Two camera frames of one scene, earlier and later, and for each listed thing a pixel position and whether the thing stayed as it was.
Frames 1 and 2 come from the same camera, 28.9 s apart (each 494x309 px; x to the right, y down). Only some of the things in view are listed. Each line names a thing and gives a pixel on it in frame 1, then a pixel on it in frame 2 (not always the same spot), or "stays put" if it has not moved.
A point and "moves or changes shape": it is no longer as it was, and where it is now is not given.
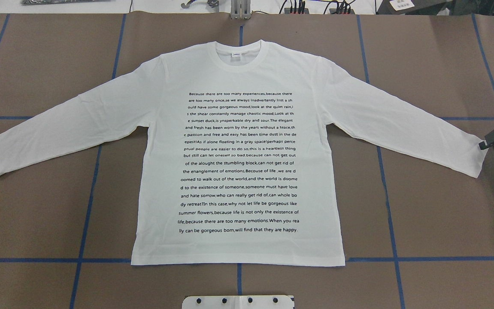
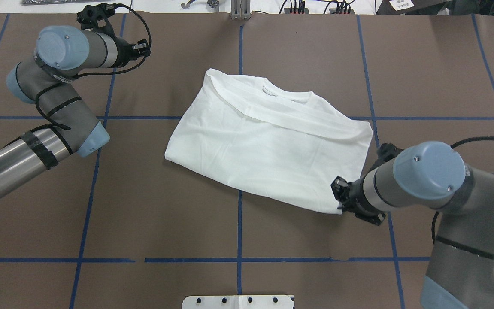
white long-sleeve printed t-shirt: x=237 y=168 moves or changes shape
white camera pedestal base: x=238 y=302 stays put
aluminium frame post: x=240 y=9 stays put
